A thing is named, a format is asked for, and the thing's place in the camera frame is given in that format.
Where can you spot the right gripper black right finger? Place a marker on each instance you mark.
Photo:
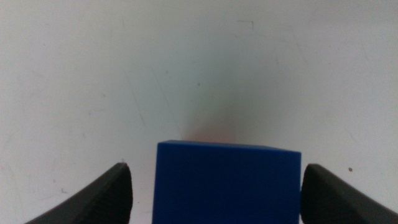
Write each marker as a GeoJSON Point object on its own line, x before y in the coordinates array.
{"type": "Point", "coordinates": [329, 199]}

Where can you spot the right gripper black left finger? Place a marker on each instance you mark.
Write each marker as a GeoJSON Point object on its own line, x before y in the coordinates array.
{"type": "Point", "coordinates": [105, 199]}

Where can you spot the blue cube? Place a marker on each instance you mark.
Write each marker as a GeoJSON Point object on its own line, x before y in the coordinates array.
{"type": "Point", "coordinates": [227, 186]}

